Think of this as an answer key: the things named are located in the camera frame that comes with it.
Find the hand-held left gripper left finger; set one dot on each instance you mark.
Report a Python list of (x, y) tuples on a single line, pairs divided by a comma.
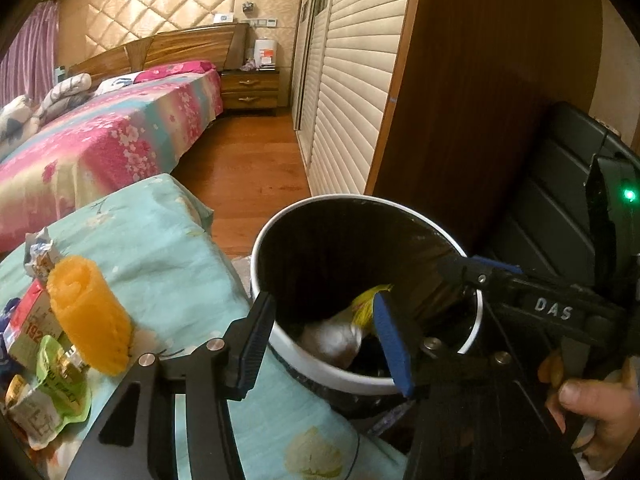
[(254, 342)]

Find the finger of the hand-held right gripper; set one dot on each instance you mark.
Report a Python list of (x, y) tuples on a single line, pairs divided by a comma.
[(467, 275), (497, 264)]

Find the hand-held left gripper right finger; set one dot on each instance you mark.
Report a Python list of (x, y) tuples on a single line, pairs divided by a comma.
[(392, 345)]

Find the white bin with black liner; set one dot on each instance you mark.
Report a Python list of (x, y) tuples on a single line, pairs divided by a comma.
[(320, 365)]

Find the orange foam roll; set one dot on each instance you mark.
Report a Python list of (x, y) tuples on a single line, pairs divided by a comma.
[(85, 315)]

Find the green drink pouch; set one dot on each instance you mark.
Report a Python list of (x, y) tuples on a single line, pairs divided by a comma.
[(50, 365)]

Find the blue plastic wrapper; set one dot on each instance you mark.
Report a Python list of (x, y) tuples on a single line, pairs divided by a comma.
[(6, 340)]

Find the person's right hand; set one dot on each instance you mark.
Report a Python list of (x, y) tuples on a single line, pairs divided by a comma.
[(605, 410)]

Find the white crumpled paper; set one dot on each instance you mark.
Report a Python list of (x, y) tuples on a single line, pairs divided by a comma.
[(330, 340)]

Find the clear plastic bag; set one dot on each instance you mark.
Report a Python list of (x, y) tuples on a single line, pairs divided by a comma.
[(244, 275)]

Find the black ribbed chair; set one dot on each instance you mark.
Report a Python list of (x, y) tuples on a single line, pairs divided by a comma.
[(550, 185)]

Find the teal floral cloth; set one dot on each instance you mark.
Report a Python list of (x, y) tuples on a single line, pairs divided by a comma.
[(165, 260)]

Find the wardrobe with slatted doors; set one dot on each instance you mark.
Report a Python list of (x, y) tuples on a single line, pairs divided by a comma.
[(450, 110)]

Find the red and white box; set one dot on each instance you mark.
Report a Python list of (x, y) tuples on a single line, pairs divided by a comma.
[(34, 315)]

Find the crumpled silver wrapper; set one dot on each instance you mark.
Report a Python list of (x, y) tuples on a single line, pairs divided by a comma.
[(42, 255)]

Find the wooden nightstand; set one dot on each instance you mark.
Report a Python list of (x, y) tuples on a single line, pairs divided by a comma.
[(250, 92)]

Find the bed with pink floral sheet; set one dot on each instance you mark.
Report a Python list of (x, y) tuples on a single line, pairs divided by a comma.
[(100, 140)]

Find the small clutter on nightstand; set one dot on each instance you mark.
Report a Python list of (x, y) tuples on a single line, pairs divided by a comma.
[(249, 66)]

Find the pink pillow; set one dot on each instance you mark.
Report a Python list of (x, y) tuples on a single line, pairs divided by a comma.
[(175, 70)]

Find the white box with orange label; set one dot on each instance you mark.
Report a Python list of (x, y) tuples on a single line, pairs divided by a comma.
[(264, 55)]

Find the white patterned pillow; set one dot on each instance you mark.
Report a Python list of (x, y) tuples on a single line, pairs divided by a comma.
[(117, 84)]

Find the wooden headboard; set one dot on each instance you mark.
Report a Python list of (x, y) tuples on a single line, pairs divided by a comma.
[(175, 45)]

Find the folded grey white quilt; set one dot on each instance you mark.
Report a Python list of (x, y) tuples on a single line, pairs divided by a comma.
[(17, 117), (62, 95)]

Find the white device on headboard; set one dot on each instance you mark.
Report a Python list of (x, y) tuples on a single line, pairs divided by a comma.
[(223, 18)]

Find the pink curtain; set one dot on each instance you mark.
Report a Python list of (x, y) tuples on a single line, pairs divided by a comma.
[(30, 55)]

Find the wall switch panel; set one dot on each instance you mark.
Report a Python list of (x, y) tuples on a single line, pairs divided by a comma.
[(262, 23)]

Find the small grey wall fixture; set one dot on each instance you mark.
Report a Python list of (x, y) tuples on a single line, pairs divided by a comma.
[(248, 7)]

